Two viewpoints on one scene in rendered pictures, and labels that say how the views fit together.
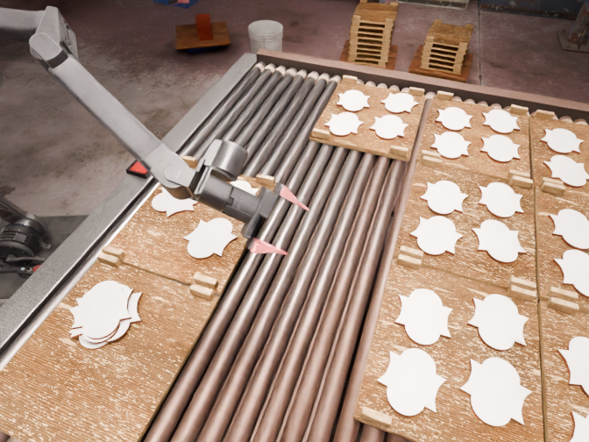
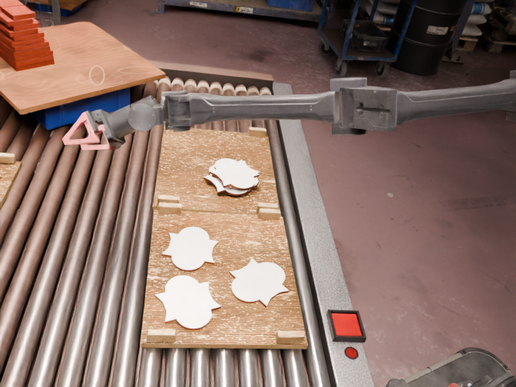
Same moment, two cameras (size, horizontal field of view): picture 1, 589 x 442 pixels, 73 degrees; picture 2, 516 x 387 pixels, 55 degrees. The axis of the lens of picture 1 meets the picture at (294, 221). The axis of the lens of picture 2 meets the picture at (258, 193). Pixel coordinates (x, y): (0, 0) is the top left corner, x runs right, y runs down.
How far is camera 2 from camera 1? 1.47 m
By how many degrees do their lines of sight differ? 89
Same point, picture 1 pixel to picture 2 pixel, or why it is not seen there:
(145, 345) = (190, 171)
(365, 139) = not seen: outside the picture
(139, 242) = (258, 232)
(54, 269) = (310, 207)
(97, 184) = not seen: outside the picture
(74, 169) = not seen: outside the picture
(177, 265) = (206, 221)
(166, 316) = (188, 187)
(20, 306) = (304, 183)
